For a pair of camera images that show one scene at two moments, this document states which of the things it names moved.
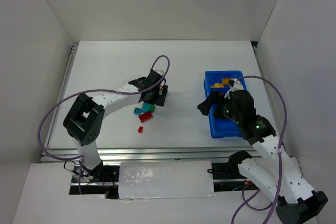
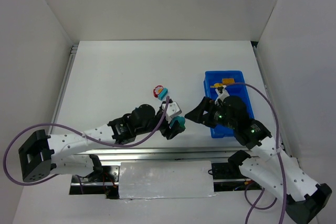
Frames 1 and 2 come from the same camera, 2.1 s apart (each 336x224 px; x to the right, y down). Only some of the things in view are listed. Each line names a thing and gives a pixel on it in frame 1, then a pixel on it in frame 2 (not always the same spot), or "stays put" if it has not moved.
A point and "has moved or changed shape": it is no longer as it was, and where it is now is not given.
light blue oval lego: x=146 y=107 has moved or changed shape
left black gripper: x=156 y=93 to x=168 y=130
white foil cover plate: x=142 y=180 stays put
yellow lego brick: x=217 y=85 stays put
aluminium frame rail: x=146 y=153 stays put
